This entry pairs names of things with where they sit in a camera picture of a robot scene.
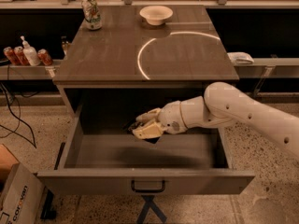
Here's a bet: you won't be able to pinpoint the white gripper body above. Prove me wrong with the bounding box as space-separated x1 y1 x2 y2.
158 101 187 134

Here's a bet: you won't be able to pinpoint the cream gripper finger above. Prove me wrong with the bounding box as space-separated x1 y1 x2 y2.
132 119 166 140
135 108 161 124

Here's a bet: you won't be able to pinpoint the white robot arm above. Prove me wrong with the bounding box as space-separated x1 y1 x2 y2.
132 82 299 159

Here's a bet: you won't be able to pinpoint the open grey top drawer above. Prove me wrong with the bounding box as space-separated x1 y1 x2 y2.
37 89 254 195

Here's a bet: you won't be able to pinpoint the grey cabinet with top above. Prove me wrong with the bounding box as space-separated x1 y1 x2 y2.
53 5 239 113

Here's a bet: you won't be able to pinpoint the white folded cloth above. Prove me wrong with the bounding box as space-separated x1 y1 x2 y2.
227 52 254 64

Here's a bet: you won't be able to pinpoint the white ceramic bowl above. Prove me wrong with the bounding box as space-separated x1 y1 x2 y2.
139 6 173 26

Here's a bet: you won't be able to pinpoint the small clear bottle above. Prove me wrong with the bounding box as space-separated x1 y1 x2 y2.
61 36 69 55

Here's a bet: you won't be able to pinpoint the tall green drink can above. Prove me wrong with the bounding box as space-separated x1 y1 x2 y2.
81 0 102 31

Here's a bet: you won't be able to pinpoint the grey low shelf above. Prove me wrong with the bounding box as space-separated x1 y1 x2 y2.
0 60 62 81

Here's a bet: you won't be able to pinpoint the red soda can right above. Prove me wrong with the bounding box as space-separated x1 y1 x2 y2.
37 49 53 66

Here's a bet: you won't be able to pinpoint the red soda can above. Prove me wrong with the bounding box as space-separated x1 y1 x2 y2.
14 46 29 65
3 47 20 65
37 49 53 66

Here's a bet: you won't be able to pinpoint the cardboard box with print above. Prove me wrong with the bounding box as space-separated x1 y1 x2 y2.
0 145 44 224

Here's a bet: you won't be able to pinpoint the red soda can middle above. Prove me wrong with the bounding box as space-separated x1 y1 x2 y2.
14 46 29 65

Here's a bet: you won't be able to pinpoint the red soda can leftmost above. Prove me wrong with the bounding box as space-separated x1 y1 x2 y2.
3 47 20 65

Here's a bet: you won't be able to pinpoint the black drawer handle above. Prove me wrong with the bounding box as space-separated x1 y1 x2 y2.
131 180 165 193

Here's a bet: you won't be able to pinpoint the black floor cables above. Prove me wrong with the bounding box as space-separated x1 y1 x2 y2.
0 63 40 149

